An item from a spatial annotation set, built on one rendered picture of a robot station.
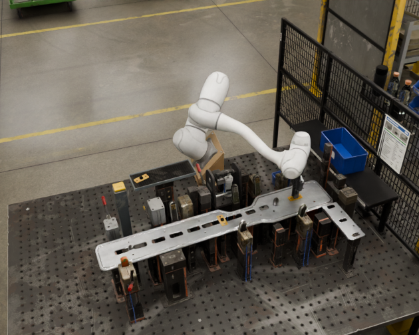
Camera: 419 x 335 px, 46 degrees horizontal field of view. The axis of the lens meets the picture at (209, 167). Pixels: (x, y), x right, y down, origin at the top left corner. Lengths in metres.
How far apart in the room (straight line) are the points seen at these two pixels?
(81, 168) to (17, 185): 0.60
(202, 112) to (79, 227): 1.15
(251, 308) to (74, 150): 2.99
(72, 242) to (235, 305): 1.10
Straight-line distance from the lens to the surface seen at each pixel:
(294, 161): 2.54
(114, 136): 5.31
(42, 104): 6.12
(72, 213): 3.43
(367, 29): 4.84
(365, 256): 3.13
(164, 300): 2.84
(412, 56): 4.87
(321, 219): 2.89
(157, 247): 2.69
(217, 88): 2.78
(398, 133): 2.93
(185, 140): 3.28
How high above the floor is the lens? 2.98
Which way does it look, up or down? 39 degrees down
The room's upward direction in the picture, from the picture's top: 2 degrees counter-clockwise
